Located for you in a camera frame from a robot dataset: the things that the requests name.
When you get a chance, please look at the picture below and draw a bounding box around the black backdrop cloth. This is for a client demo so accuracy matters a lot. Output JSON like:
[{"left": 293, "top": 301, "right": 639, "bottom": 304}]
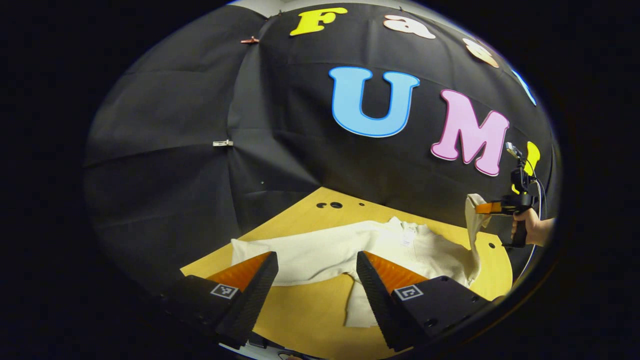
[{"left": 82, "top": 0, "right": 558, "bottom": 296}]

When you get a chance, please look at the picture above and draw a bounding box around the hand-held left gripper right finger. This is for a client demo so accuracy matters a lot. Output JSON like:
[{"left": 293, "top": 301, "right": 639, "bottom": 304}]
[{"left": 356, "top": 251, "right": 493, "bottom": 353}]

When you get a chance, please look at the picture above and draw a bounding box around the thin grey cable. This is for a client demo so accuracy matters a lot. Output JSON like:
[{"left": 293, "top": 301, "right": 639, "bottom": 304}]
[{"left": 514, "top": 171, "right": 547, "bottom": 282}]

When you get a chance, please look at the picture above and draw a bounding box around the white sweater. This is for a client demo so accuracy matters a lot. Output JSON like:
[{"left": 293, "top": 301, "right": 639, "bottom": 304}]
[{"left": 231, "top": 193, "right": 493, "bottom": 329}]

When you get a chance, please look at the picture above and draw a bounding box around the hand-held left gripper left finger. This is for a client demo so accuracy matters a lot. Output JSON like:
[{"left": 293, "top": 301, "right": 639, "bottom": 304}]
[{"left": 162, "top": 251, "right": 280, "bottom": 350}]

